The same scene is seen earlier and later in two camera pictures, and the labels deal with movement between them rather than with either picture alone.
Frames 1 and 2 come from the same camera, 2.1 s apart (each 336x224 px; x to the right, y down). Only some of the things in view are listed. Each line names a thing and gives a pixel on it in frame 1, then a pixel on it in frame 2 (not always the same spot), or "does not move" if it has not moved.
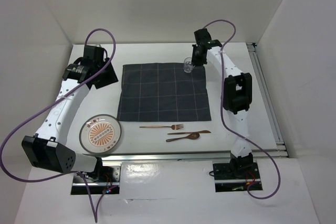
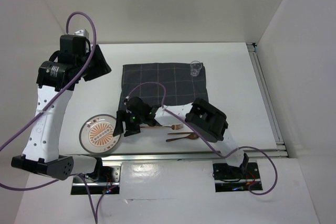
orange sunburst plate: x=100 y=134 does not move
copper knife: x=201 y=131 does not move
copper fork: x=175 y=127 does not move
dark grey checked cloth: x=163 y=92 does not move
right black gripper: x=196 y=62 -> x=131 y=129
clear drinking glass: x=188 y=64 -> x=195 y=66
